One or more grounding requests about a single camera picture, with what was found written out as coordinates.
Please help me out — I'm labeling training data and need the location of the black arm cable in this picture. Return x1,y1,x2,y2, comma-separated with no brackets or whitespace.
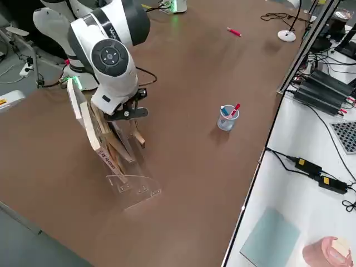
135,66,158,86

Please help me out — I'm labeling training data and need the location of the red pen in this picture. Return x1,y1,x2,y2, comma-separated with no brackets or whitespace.
228,103,241,120

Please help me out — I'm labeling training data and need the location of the white power strip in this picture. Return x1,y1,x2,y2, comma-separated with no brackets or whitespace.
19,62,36,76

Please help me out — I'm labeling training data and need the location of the pink round container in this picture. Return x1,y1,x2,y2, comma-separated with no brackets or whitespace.
302,236,352,267

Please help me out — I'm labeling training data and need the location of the cream block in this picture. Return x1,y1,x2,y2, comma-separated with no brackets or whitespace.
332,238,350,255

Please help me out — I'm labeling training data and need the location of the blue and white cover book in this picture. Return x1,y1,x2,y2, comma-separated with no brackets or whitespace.
110,122,135,162

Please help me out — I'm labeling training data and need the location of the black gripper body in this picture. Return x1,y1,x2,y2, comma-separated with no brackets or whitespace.
104,96,150,122

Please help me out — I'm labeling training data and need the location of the pale teal plate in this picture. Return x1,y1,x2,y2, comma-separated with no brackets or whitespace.
239,207,302,267

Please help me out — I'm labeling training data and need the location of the black lamp cable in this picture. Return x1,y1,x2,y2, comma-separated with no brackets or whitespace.
260,12,309,28

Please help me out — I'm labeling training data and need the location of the clear plastic pen cup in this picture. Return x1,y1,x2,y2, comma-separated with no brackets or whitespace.
216,104,241,132

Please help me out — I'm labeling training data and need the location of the white desk lamp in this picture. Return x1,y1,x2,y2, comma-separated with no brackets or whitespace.
277,0,303,42

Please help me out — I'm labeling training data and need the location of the aluminium divider post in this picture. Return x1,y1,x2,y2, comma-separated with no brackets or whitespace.
276,0,339,94

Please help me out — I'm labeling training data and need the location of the grey perforated board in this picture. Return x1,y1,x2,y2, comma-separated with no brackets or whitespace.
330,121,356,155

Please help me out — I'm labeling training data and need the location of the black adapter with yellow label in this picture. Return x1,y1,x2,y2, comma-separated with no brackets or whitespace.
318,175,349,195
294,157,323,176

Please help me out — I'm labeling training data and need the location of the cartoon cover book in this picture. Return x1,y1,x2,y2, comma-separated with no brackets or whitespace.
90,102,127,173

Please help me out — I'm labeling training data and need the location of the black power supply box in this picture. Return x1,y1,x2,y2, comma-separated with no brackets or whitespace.
293,80,349,115
308,70,356,96

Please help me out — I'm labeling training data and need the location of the clear acrylic storage rack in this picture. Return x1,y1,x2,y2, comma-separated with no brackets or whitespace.
91,116,164,211

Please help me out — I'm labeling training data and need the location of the white box with yellow label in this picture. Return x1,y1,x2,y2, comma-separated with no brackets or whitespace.
0,90,26,113

